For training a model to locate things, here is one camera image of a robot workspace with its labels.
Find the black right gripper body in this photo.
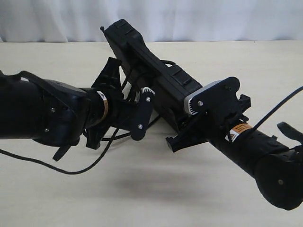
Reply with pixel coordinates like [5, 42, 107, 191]
[196, 77, 248, 142]

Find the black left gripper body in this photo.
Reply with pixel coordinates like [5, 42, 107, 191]
[82, 86, 140, 133]

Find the black cord with frayed knot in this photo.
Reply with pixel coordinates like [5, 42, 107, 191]
[0, 26, 176, 175]

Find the black plastic tool case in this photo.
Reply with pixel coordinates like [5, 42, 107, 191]
[103, 19, 202, 132]

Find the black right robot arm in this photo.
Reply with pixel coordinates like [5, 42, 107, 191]
[167, 77, 303, 210]

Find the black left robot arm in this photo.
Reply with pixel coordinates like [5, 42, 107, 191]
[0, 57, 138, 149]

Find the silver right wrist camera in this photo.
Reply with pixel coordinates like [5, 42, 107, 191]
[183, 80, 223, 115]

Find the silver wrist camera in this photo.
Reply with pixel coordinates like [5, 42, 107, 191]
[183, 80, 223, 115]
[130, 87, 155, 141]

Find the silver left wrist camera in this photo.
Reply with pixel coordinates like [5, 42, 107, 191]
[130, 87, 155, 141]

